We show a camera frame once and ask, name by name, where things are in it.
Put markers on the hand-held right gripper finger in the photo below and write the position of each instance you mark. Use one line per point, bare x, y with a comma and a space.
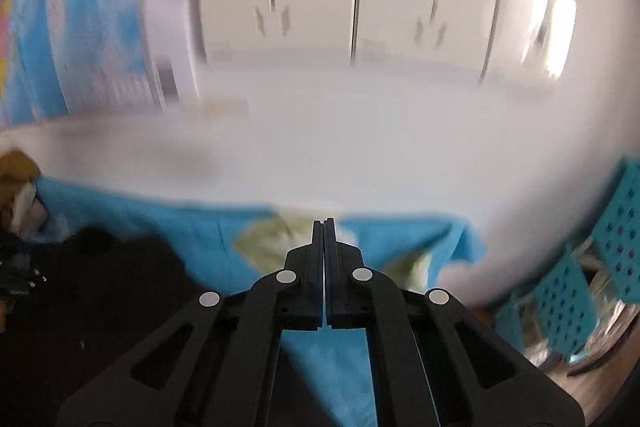
331, 257
318, 257

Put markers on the black garment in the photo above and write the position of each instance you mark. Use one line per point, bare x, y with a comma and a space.
100, 332

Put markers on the cream cloth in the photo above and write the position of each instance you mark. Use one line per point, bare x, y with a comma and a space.
27, 207

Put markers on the mustard yellow garment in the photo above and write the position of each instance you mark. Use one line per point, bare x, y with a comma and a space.
17, 167

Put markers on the blue printed bed sheet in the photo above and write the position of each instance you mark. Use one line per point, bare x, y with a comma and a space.
210, 227

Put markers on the teal perforated plastic basket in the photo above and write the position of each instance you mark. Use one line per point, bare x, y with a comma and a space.
565, 302

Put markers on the world map wall poster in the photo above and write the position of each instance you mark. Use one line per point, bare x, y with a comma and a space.
85, 7

